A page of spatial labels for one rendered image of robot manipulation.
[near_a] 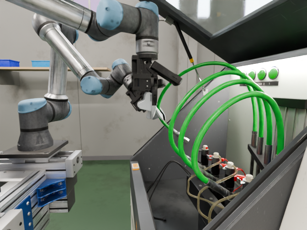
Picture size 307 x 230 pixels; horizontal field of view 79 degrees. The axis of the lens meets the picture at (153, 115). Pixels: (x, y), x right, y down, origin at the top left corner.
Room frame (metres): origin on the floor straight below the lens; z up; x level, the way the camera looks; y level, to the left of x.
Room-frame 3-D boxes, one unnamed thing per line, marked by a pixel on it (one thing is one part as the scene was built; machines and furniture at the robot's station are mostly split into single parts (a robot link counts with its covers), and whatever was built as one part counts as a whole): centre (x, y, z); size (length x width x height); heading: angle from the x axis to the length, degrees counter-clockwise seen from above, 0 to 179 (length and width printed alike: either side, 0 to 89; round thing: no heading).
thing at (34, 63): (2.92, 1.63, 1.67); 0.31 x 0.22 x 0.10; 93
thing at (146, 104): (0.63, 0.02, 1.26); 0.06 x 0.03 x 0.09; 100
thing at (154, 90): (0.62, 0.00, 1.31); 0.05 x 0.02 x 0.09; 10
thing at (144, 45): (0.64, 0.02, 1.45); 0.08 x 0.08 x 0.05
